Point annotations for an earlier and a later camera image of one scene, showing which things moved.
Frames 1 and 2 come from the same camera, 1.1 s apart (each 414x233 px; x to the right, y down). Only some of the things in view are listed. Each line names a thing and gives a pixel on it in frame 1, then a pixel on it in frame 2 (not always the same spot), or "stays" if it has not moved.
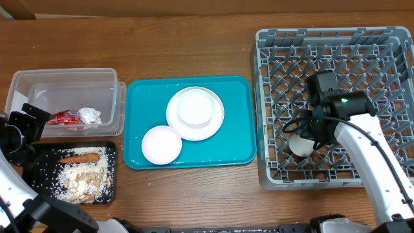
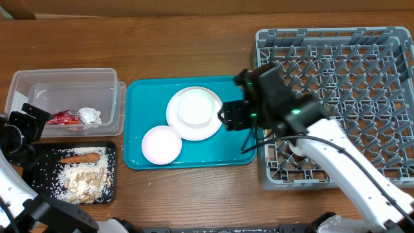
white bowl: [195, 107] stays
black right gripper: [304, 131] to [233, 115]
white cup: [300, 146] stays
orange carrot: [91, 157] stays
